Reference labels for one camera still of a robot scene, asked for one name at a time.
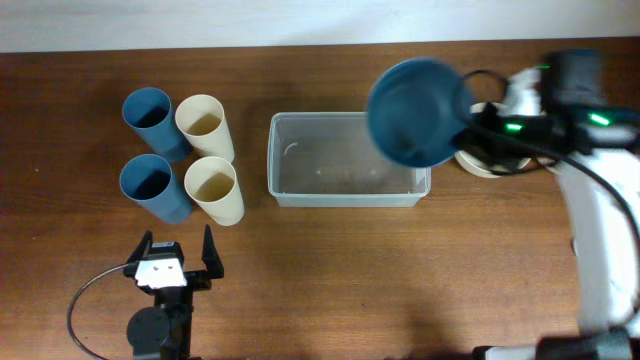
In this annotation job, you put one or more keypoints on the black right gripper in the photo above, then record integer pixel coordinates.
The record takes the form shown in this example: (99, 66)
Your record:
(479, 147)

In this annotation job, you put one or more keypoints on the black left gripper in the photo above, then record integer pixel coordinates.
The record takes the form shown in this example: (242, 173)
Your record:
(202, 280)

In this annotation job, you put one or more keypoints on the cream bowl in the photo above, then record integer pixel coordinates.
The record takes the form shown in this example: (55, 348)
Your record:
(484, 169)

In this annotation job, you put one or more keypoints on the cream cup front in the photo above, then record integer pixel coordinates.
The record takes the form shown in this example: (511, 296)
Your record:
(213, 184)

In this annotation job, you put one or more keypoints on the cream cup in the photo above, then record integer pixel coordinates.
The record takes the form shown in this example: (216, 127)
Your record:
(213, 184)
(201, 118)

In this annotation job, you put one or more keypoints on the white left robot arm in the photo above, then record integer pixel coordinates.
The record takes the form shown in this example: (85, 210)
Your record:
(163, 331)

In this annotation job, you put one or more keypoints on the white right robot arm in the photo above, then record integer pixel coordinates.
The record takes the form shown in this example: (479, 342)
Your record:
(593, 148)

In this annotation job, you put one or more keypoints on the clear plastic storage container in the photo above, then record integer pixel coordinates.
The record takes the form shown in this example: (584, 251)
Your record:
(328, 159)

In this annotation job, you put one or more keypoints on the blue cup front left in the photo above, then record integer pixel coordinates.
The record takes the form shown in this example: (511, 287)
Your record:
(150, 182)

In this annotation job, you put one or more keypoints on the blue cup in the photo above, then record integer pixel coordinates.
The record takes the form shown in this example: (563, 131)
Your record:
(150, 182)
(150, 114)

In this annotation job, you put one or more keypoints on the blue cup rear left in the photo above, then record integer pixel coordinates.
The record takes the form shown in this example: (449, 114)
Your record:
(150, 114)

